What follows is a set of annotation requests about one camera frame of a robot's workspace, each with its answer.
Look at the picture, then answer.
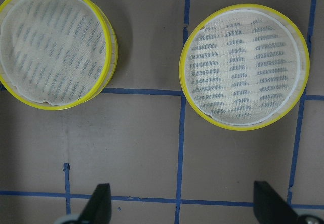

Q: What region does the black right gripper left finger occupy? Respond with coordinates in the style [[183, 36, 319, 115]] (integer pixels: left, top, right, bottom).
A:
[[77, 183, 112, 224]]

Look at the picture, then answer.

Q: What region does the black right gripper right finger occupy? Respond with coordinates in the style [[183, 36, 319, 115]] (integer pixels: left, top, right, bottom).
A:
[[253, 181, 298, 223]]

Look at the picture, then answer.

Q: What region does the yellow-rimmed steamer basket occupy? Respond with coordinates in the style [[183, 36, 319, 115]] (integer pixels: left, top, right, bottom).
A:
[[179, 4, 310, 131], [1, 0, 118, 110]]

